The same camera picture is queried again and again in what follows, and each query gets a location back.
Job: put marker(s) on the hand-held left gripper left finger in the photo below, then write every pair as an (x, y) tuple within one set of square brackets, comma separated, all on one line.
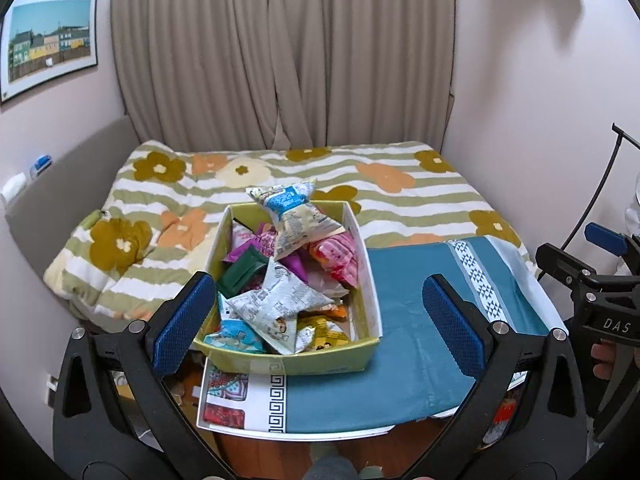
[(185, 320)]

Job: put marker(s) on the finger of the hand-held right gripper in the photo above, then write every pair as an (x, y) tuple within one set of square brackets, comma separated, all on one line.
[(560, 262), (605, 238)]

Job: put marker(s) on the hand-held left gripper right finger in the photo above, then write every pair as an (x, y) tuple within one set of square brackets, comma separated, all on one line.
[(455, 325)]

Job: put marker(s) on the grey triangular snack packet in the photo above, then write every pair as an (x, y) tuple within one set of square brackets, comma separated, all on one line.
[(270, 305)]

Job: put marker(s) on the orange and white cake packet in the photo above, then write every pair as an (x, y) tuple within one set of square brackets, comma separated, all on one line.
[(339, 312)]

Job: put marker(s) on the green cardboard box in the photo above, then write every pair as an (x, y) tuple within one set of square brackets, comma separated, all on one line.
[(300, 362)]

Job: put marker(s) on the pink striped snack packet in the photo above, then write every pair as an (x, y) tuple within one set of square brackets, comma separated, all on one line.
[(337, 257)]

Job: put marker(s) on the light blue and white packet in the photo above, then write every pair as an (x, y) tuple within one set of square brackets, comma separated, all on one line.
[(290, 210)]

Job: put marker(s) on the person's right hand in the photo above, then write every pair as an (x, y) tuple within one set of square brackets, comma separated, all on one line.
[(602, 360)]

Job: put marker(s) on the teal cloth with patterned border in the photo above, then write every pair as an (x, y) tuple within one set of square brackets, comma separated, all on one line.
[(415, 310)]

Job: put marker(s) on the blue snack packet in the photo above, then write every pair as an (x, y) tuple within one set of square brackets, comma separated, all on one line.
[(235, 340)]

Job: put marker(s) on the dark green snack packet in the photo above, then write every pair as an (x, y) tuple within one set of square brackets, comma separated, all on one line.
[(240, 272)]

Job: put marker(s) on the white packet with red-blue print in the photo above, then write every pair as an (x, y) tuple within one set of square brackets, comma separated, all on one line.
[(241, 234)]

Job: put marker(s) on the small purple snack packet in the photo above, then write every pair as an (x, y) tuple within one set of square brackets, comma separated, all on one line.
[(295, 266)]

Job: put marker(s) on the yellow snack packet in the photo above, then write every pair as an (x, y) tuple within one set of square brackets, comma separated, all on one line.
[(320, 335)]

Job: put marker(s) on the striped floral blanket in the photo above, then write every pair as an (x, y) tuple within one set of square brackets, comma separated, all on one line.
[(400, 200)]

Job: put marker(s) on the grey headboard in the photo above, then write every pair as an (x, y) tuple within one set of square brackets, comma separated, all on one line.
[(75, 170)]

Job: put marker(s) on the grey sock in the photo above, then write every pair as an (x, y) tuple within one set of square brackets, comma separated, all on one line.
[(330, 466)]

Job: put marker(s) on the blue and white small object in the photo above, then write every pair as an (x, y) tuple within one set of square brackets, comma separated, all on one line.
[(41, 165)]

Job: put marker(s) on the beige curtain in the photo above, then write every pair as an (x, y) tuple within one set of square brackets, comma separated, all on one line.
[(250, 60)]

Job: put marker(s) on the white wall socket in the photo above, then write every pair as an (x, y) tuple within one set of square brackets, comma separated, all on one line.
[(51, 387)]

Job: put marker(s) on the white wall switch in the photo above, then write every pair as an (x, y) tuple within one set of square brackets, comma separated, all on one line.
[(12, 187)]

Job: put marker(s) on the framed wall poster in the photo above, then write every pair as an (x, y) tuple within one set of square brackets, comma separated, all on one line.
[(50, 35)]

